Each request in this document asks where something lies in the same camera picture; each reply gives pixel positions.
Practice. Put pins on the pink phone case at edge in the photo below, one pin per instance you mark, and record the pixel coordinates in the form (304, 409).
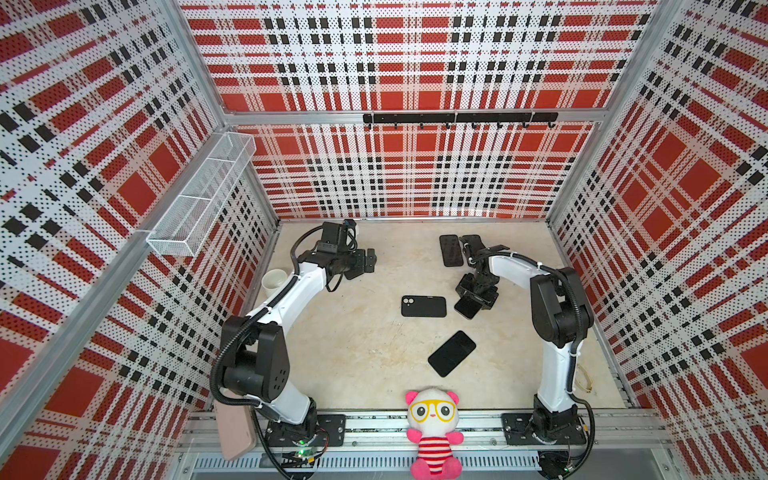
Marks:
(236, 430)

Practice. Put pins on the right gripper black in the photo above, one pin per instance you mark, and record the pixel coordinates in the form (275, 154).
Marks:
(487, 299)

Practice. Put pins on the black wall hook rail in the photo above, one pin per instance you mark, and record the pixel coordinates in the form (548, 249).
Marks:
(524, 118)

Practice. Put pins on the white mug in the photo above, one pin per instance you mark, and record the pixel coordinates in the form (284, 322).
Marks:
(273, 281)

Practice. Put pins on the black phone case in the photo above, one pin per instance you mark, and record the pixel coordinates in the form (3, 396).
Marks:
(420, 306)

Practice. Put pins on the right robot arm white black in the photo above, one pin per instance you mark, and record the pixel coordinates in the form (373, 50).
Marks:
(560, 312)

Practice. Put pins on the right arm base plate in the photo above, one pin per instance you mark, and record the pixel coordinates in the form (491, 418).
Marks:
(540, 427)

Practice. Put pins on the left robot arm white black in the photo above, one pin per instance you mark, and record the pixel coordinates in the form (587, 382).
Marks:
(253, 366)

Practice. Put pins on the pink panda plush toy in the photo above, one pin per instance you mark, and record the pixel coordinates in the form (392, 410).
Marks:
(433, 417)

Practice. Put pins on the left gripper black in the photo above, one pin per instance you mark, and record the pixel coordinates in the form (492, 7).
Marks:
(359, 265)

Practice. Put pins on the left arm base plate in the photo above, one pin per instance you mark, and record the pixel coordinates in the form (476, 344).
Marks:
(326, 429)

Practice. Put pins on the black phone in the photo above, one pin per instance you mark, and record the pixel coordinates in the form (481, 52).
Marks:
(451, 353)
(471, 244)
(451, 250)

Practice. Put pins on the white wire mesh basket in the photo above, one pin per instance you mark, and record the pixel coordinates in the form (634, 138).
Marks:
(185, 226)

